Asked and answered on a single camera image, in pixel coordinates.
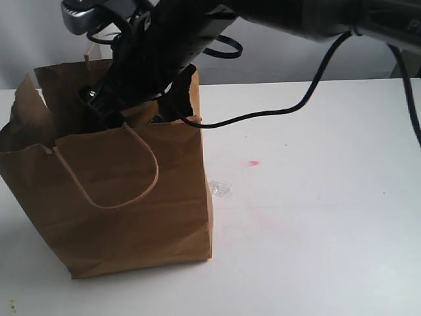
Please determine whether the brown paper bag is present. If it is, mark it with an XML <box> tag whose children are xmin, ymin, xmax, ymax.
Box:
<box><xmin>1</xmin><ymin>59</ymin><xmax>213</xmax><ymax>278</ymax></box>

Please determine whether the small clear plastic piece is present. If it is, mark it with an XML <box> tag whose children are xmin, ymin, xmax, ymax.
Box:
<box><xmin>209</xmin><ymin>180</ymin><xmax>232</xmax><ymax>198</ymax></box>

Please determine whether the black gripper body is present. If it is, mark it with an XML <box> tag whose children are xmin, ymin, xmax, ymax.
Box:
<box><xmin>80</xmin><ymin>1</ymin><xmax>235</xmax><ymax>114</ymax></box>

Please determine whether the black cable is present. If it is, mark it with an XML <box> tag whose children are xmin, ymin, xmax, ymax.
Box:
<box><xmin>87</xmin><ymin>3</ymin><xmax>421</xmax><ymax>149</ymax></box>

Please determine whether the clear jar yellow lid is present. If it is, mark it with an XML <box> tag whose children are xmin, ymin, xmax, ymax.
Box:
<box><xmin>121</xmin><ymin>101</ymin><xmax>159</xmax><ymax>128</ymax></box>

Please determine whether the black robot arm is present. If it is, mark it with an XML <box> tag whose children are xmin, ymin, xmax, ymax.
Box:
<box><xmin>62</xmin><ymin>1</ymin><xmax>420</xmax><ymax>128</ymax></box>

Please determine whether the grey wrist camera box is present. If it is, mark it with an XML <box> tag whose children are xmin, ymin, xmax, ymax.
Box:
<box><xmin>60</xmin><ymin>0</ymin><xmax>136</xmax><ymax>36</ymax></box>

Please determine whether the white backdrop curtain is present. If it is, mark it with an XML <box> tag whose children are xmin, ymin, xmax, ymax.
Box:
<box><xmin>0</xmin><ymin>0</ymin><xmax>421</xmax><ymax>90</ymax></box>

